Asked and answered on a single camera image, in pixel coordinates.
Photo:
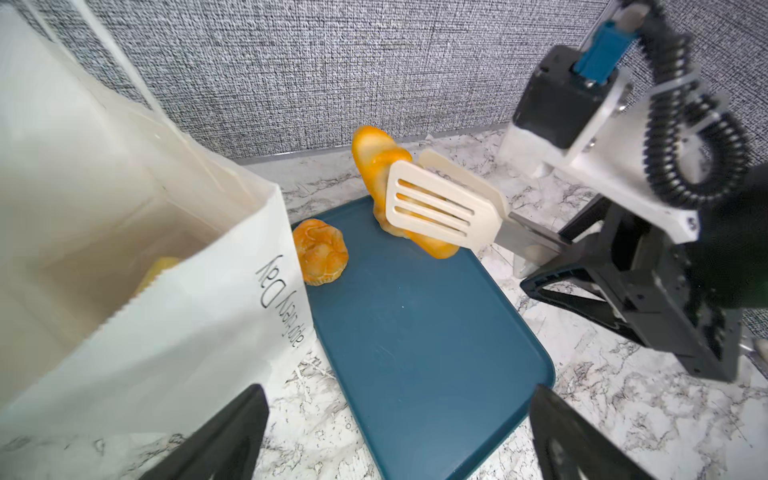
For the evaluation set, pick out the small striped bread roll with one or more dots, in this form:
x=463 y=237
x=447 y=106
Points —
x=374 y=151

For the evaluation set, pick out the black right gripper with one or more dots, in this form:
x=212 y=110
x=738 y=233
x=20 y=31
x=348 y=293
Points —
x=624 y=274

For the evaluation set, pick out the white paper bag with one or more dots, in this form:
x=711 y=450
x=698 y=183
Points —
x=146 y=281

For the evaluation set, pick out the round golden bun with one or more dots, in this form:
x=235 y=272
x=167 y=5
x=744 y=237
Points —
x=321 y=250

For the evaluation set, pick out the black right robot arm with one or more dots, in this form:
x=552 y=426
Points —
x=730 y=255

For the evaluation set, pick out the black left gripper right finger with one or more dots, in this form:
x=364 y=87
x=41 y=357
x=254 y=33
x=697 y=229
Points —
x=569 y=447

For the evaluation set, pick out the teal serving tray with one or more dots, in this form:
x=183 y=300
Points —
x=436 y=365

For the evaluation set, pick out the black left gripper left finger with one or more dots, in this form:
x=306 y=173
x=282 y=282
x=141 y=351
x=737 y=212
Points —
x=225 y=447

